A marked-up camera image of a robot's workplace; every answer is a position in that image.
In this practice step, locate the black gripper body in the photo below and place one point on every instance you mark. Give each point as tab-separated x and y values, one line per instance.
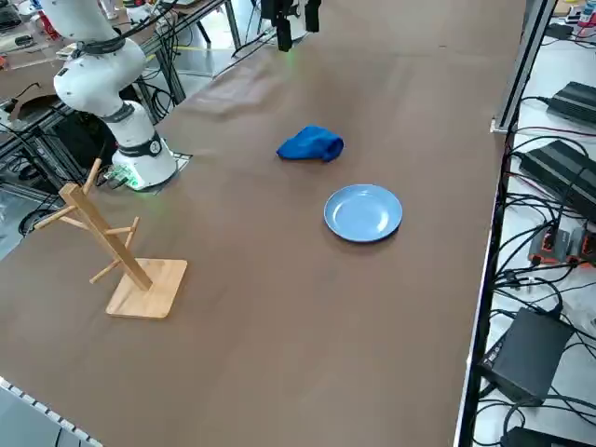
279	8

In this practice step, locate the blue cloth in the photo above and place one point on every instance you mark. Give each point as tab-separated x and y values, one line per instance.
309	144

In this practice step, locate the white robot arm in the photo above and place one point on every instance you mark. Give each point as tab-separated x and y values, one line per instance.
98	79
299	23

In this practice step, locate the aluminium mounting plate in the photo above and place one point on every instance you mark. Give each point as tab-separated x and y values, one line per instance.
181	160

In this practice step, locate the blue plastic plate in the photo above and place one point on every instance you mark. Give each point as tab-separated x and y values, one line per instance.
363	214

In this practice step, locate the red stand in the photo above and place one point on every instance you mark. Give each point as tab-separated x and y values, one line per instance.
45	23

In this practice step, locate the small black power adapter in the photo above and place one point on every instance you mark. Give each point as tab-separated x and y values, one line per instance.
575	100

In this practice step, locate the large black power adapter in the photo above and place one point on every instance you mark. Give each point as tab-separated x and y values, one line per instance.
559	172

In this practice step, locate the wooden cup rack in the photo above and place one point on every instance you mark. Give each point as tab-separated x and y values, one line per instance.
139	288

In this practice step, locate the orange grey power strip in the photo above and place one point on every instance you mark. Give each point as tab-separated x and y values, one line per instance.
554	244

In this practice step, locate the black power supply box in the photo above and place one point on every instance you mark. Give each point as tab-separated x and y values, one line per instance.
526	354

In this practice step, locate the grey ridged panel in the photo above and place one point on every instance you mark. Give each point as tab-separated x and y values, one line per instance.
28	423

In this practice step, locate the aluminium frame post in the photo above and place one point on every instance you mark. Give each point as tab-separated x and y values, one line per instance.
526	60

